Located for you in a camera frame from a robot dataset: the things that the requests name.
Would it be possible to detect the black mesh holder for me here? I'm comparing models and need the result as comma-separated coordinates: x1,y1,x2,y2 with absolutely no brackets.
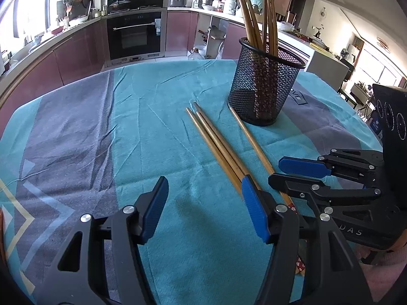
227,37,306,127

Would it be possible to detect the black built-in oven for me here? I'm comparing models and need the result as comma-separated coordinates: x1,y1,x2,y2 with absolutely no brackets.
105,9,168,64

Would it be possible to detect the brown framed picture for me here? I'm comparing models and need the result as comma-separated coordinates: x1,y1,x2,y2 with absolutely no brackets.
274,0,291,16

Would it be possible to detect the person's right hand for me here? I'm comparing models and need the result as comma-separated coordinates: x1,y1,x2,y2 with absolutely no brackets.
359,237,407,296

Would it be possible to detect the kitchen window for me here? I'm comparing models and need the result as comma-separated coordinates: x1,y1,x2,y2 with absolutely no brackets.
0,0,53,67

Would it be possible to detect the round ceiling lamp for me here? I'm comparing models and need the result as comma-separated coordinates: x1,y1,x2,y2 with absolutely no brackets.
377,36,392,53

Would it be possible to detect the pink base cabinet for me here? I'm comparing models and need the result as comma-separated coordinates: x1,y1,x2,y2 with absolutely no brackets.
0,19,107,134
221,21,249,61
165,9,199,58

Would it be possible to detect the teal grey patterned tablecloth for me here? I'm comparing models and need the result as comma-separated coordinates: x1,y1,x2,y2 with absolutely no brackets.
0,58,384,305

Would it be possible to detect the bunch of wooden chopsticks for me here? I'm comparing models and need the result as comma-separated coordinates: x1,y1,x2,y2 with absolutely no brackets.
234,0,280,118

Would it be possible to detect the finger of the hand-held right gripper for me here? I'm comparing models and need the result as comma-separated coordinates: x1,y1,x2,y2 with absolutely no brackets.
279,149,384,181
268,173,382,217

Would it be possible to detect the wooden chopstick red patterned end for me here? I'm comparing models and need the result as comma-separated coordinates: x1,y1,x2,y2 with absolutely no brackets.
196,111,307,277
193,102,252,180
186,107,301,275
229,107,299,213

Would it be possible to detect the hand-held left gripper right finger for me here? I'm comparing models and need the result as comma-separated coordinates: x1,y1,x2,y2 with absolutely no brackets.
242,174,374,305

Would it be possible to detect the white kitchen countertop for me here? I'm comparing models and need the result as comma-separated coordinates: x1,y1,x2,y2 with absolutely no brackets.
0,5,350,80

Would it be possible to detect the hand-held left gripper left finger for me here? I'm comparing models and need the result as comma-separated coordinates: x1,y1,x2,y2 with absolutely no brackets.
34,176,169,305

